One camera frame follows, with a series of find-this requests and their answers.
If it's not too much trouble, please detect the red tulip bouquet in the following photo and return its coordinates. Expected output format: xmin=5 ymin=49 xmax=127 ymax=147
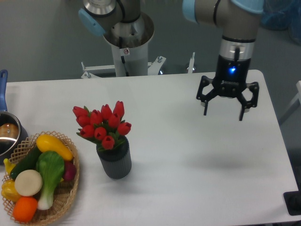
xmin=72 ymin=101 xmax=132 ymax=152

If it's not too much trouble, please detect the black device at table edge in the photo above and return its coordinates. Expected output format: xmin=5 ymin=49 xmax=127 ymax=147
xmin=283 ymin=191 xmax=301 ymax=216

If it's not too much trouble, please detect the green bok choy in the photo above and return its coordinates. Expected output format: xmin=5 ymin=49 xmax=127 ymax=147
xmin=36 ymin=151 xmax=64 ymax=210

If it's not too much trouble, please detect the orange fruit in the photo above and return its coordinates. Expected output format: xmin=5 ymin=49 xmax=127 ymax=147
xmin=13 ymin=196 xmax=38 ymax=223

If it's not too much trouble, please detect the dark grey ribbed vase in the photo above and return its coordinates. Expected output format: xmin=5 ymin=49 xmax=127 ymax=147
xmin=96 ymin=136 xmax=132 ymax=179

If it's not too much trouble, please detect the yellow bell pepper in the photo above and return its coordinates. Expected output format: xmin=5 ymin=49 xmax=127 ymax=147
xmin=1 ymin=179 xmax=22 ymax=202

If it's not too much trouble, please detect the blue handled saucepan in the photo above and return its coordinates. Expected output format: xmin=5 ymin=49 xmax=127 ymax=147
xmin=0 ymin=70 xmax=28 ymax=165

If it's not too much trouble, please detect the dark red radish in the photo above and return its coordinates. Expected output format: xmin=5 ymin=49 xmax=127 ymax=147
xmin=63 ymin=161 xmax=77 ymax=181

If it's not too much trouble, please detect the green cucumber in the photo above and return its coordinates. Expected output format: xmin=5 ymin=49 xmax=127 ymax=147
xmin=9 ymin=146 xmax=42 ymax=180

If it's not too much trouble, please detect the round cream white vegetable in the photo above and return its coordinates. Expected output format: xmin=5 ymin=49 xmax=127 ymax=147
xmin=15 ymin=169 xmax=43 ymax=196

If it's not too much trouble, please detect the yellow squash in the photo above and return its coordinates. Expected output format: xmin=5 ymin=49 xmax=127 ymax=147
xmin=36 ymin=134 xmax=73 ymax=161

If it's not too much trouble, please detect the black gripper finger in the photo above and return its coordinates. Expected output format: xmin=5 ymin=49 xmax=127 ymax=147
xmin=238 ymin=82 xmax=259 ymax=121
xmin=196 ymin=75 xmax=218 ymax=116

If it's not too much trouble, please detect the yellow banana tip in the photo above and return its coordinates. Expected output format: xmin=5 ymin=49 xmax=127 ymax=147
xmin=3 ymin=158 xmax=16 ymax=175

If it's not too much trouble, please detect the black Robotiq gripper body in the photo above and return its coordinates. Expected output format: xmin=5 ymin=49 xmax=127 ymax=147
xmin=213 ymin=55 xmax=251 ymax=98

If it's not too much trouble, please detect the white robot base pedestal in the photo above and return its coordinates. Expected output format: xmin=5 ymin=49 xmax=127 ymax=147
xmin=104 ymin=12 xmax=154 ymax=77

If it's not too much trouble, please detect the white metal mounting frame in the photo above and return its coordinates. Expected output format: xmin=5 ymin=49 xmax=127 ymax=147
xmin=81 ymin=52 xmax=196 ymax=79

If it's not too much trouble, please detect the woven wicker basket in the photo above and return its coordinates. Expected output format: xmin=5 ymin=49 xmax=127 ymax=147
xmin=0 ymin=131 xmax=79 ymax=226

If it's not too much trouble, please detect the blue plastic bag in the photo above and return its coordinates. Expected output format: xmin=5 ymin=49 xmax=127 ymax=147
xmin=261 ymin=0 xmax=301 ymax=45

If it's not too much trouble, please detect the white chair frame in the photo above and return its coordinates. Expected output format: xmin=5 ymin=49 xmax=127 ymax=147
xmin=278 ymin=81 xmax=301 ymax=126

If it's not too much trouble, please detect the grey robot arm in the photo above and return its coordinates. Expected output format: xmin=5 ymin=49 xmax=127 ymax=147
xmin=78 ymin=0 xmax=263 ymax=114

